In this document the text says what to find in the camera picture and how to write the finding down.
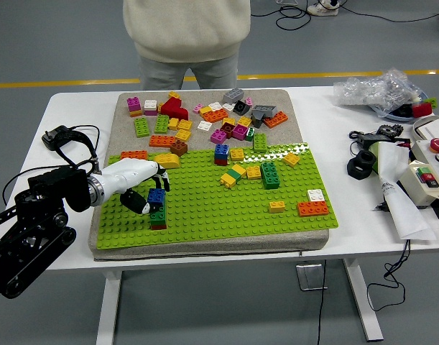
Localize white table leg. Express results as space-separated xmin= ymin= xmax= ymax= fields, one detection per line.
xmin=343 ymin=257 xmax=384 ymax=341
xmin=96 ymin=269 xmax=124 ymax=345

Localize large black hex nut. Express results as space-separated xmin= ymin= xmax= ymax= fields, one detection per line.
xmin=346 ymin=149 xmax=379 ymax=180

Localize yellow arched brick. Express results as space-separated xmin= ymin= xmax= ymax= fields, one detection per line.
xmin=153 ymin=152 xmax=182 ymax=170

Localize black hanging cable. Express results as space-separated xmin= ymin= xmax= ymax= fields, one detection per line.
xmin=366 ymin=239 xmax=412 ymax=312

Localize lime green cloth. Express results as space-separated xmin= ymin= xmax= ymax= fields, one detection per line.
xmin=369 ymin=142 xmax=386 ymax=174

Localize long black floor cable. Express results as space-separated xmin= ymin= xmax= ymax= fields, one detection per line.
xmin=337 ymin=1 xmax=439 ymax=24

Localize brown 2x2 brick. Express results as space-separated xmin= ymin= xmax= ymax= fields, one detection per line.
xmin=170 ymin=139 xmax=189 ymax=157

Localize lime green studded baseplate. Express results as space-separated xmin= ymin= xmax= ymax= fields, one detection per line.
xmin=96 ymin=142 xmax=340 ymax=251

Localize lime 2x4 brick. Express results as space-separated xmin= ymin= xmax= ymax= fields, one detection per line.
xmin=154 ymin=114 xmax=170 ymax=134
xmin=253 ymin=133 xmax=269 ymax=152
xmin=134 ymin=116 xmax=151 ymax=138

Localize black power adapter plug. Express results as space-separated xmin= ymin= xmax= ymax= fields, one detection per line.
xmin=42 ymin=124 xmax=73 ymax=151

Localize orange 2x4 brick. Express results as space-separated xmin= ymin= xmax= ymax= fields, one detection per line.
xmin=297 ymin=201 xmax=331 ymax=218
xmin=120 ymin=149 xmax=149 ymax=162
xmin=202 ymin=109 xmax=229 ymax=124
xmin=149 ymin=134 xmax=177 ymax=148
xmin=262 ymin=110 xmax=290 ymax=129

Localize black looped floor cables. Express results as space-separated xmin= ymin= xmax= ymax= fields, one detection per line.
xmin=250 ymin=0 xmax=313 ymax=30

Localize clear bubble plastic bag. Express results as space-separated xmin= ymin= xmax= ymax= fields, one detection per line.
xmin=333 ymin=68 xmax=428 ymax=109

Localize blue shallow bowl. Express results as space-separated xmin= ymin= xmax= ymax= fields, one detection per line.
xmin=369 ymin=89 xmax=438 ymax=122

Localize small white switch box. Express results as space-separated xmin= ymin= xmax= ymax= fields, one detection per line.
xmin=398 ymin=160 xmax=439 ymax=208

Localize white paper sheet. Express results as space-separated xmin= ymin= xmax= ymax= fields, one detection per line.
xmin=371 ymin=142 xmax=438 ymax=241

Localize white rounded tray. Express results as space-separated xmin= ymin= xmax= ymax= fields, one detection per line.
xmin=412 ymin=114 xmax=439 ymax=145

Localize white card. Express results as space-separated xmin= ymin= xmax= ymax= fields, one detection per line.
xmin=418 ymin=120 xmax=439 ymax=143

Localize metal floor socket plate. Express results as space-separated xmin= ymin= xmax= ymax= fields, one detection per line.
xmin=295 ymin=264 xmax=328 ymax=291

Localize black plastic part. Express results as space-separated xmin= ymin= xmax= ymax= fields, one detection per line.
xmin=394 ymin=103 xmax=415 ymax=118

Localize person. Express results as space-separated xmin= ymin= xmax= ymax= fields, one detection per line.
xmin=122 ymin=0 xmax=251 ymax=91
xmin=307 ymin=0 xmax=339 ymax=17

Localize black toothed gear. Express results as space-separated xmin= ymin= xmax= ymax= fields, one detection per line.
xmin=378 ymin=124 xmax=405 ymax=137

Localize white push-button control box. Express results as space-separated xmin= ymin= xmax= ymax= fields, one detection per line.
xmin=409 ymin=136 xmax=439 ymax=213

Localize dark grey sloped brick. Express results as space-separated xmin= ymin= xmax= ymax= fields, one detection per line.
xmin=250 ymin=110 xmax=267 ymax=129

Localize black floor cable with plug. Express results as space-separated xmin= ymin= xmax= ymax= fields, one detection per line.
xmin=314 ymin=258 xmax=329 ymax=345

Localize dark green 2x4 brick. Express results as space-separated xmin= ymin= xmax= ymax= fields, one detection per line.
xmin=149 ymin=204 xmax=167 ymax=227
xmin=260 ymin=162 xmax=281 ymax=190

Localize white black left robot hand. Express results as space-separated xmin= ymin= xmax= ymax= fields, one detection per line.
xmin=100 ymin=159 xmax=170 ymax=216

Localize light grey 2x4 brick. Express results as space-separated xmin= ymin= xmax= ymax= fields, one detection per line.
xmin=222 ymin=88 xmax=246 ymax=105

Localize black adapter cord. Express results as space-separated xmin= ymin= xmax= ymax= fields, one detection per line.
xmin=2 ymin=124 xmax=101 ymax=206

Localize large red sloped brick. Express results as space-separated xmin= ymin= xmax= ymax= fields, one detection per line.
xmin=160 ymin=96 xmax=190 ymax=121

